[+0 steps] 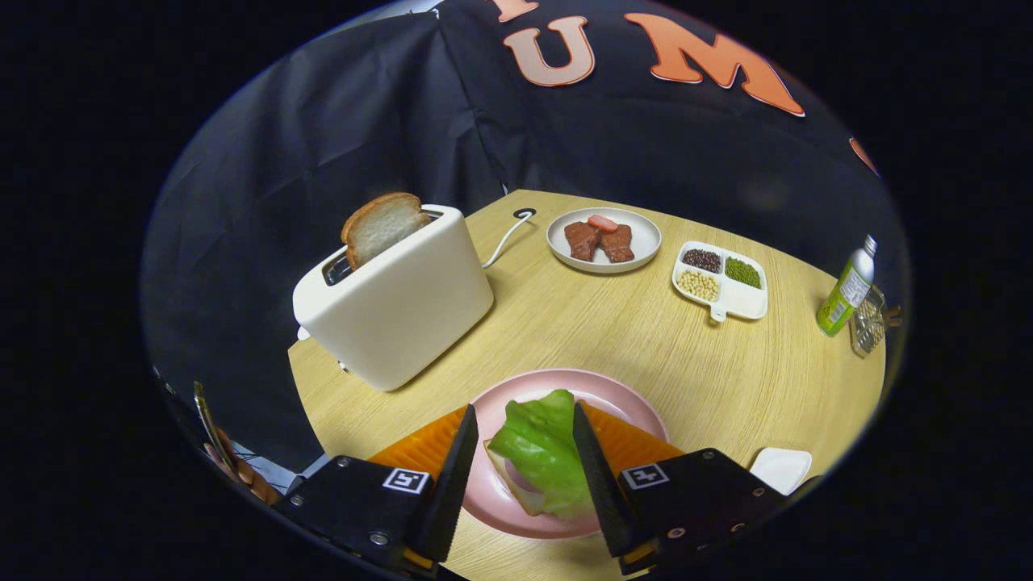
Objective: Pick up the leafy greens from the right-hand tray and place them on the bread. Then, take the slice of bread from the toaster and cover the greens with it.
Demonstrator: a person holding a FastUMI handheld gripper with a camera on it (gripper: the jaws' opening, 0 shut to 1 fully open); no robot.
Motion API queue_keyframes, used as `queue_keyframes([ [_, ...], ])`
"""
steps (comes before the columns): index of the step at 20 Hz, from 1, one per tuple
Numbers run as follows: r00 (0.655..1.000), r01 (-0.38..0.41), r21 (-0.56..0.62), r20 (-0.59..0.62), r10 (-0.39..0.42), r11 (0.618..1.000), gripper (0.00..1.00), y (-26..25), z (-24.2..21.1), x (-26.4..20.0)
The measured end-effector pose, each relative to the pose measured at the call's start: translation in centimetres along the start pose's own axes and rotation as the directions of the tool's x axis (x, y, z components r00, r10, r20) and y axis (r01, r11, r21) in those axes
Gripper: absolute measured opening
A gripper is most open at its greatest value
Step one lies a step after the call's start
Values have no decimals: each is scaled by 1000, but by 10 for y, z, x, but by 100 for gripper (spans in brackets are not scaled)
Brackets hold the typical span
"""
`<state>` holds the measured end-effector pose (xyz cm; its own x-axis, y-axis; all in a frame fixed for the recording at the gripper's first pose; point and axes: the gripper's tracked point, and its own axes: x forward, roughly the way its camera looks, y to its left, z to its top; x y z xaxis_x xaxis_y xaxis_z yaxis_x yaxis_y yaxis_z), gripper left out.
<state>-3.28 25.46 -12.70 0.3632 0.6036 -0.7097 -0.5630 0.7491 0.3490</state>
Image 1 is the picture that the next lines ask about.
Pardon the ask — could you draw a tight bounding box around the small white plate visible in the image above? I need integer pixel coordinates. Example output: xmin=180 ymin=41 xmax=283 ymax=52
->
xmin=749 ymin=448 xmax=813 ymax=496

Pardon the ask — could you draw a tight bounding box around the toasted bread slice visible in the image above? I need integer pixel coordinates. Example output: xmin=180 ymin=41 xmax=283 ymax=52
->
xmin=341 ymin=192 xmax=433 ymax=271

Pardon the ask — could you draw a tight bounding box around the green lettuce leaf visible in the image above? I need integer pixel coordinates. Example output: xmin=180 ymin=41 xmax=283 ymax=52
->
xmin=487 ymin=389 xmax=598 ymax=520

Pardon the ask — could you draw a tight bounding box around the round white plate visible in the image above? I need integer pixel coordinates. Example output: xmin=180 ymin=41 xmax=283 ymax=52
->
xmin=546 ymin=207 xmax=663 ymax=274

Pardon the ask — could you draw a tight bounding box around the white toaster cable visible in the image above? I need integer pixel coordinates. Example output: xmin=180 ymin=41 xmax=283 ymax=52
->
xmin=482 ymin=208 xmax=537 ymax=269

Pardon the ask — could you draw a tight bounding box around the white divided bean dish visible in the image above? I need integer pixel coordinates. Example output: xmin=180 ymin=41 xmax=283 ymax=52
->
xmin=671 ymin=240 xmax=769 ymax=324

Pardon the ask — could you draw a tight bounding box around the white bread slice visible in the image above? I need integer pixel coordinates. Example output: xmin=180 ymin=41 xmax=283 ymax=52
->
xmin=483 ymin=440 xmax=550 ymax=517

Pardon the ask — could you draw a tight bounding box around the black backdrop cloth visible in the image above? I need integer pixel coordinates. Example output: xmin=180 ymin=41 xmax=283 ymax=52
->
xmin=139 ymin=0 xmax=913 ymax=485

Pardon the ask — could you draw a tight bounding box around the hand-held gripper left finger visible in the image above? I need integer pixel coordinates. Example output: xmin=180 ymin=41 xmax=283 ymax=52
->
xmin=286 ymin=403 xmax=479 ymax=578

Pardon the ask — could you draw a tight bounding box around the brown meat piece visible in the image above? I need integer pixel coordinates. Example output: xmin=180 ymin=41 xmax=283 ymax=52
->
xmin=564 ymin=221 xmax=602 ymax=261
xmin=599 ymin=224 xmax=635 ymax=264

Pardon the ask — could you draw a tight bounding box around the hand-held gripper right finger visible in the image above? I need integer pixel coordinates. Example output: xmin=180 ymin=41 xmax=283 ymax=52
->
xmin=571 ymin=401 xmax=808 ymax=575

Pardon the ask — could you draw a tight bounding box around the pink plate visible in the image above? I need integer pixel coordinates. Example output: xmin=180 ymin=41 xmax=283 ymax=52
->
xmin=464 ymin=369 xmax=671 ymax=540

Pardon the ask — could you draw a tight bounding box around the green label metal bottle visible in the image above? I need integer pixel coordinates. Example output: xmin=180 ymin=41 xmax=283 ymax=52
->
xmin=816 ymin=235 xmax=878 ymax=337

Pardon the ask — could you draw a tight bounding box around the white toaster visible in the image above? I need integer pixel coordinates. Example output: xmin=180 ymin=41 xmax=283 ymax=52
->
xmin=292 ymin=204 xmax=495 ymax=393

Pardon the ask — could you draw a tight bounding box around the metal wire utensil holder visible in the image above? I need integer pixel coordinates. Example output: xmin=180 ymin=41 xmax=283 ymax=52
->
xmin=849 ymin=284 xmax=903 ymax=359

